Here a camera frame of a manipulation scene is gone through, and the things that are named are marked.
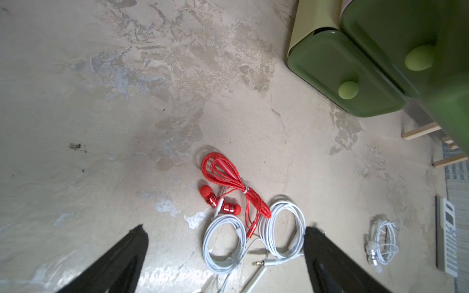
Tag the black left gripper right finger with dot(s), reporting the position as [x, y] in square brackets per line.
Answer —
[331, 270]

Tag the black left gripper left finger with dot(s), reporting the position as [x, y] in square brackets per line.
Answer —
[118, 270]

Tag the white earphones left coil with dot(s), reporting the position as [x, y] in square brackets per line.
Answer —
[224, 247]

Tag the white earphones middle coil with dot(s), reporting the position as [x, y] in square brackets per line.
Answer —
[283, 237]

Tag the white calculator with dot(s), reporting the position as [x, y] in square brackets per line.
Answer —
[447, 251]

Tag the white earphones coil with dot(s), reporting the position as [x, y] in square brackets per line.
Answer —
[224, 247]
[283, 237]

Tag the green drawer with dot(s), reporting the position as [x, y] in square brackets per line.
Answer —
[330, 62]
[423, 47]

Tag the white earphones right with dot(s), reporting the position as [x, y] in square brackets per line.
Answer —
[382, 246]

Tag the green drawer cabinet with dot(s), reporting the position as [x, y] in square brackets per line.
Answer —
[314, 15]

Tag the red earphones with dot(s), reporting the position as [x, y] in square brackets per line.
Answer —
[218, 169]

